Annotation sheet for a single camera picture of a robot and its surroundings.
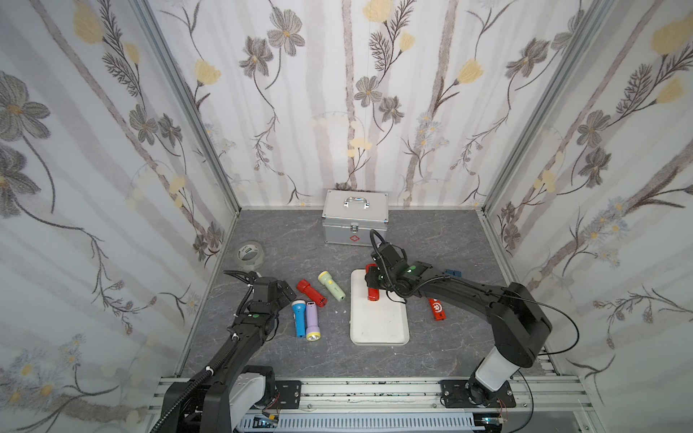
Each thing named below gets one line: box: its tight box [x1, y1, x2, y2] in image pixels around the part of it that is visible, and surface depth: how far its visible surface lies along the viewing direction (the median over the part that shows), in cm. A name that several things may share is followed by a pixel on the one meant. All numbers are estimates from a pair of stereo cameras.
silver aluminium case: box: [322, 189, 389, 247], surface depth 103 cm
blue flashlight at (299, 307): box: [291, 299, 306, 339], surface depth 88 cm
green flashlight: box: [317, 270, 346, 303], surface depth 95 cm
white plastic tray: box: [349, 268, 411, 347], surface depth 88 cm
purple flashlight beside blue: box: [305, 301, 322, 342], surface depth 87 cm
